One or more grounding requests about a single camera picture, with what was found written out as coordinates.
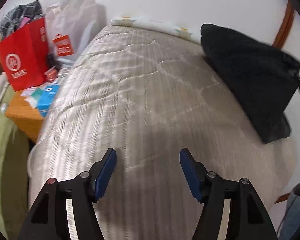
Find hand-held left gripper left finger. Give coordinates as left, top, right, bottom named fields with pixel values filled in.
left=19, top=148, right=117, bottom=240

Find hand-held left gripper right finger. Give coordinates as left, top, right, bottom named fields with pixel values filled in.
left=179, top=148, right=279, bottom=240

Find black sweatshirt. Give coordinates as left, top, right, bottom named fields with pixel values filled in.
left=200, top=23, right=300, bottom=144

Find striped grey mattress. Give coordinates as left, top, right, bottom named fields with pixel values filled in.
left=27, top=25, right=298, bottom=240

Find blue box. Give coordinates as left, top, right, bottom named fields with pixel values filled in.
left=36, top=84, right=60, bottom=117

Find wooden nightstand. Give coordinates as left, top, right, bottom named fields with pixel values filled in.
left=4, top=77, right=63, bottom=143

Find green blanket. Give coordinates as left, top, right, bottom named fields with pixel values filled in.
left=0, top=85, right=30, bottom=240

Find teal packet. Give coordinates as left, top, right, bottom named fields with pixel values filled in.
left=25, top=90, right=44, bottom=109

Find person's blue jeans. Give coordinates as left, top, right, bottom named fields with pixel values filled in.
left=277, top=181, right=300, bottom=240

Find pink plastic cup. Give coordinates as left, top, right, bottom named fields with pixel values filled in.
left=44, top=66, right=57, bottom=82

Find black bottle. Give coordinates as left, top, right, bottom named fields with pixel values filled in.
left=47, top=53, right=57, bottom=68

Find red paper bag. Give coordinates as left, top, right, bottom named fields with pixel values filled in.
left=0, top=17, right=49, bottom=92

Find white plastic shopping bag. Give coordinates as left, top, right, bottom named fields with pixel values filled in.
left=45, top=0, right=100, bottom=64

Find white printed pillow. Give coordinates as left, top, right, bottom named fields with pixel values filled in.
left=110, top=15, right=203, bottom=43

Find dark plaid clothing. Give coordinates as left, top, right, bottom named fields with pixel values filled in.
left=0, top=0, right=44, bottom=40

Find brown wooden door frame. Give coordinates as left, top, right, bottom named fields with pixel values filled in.
left=272, top=0, right=295, bottom=49

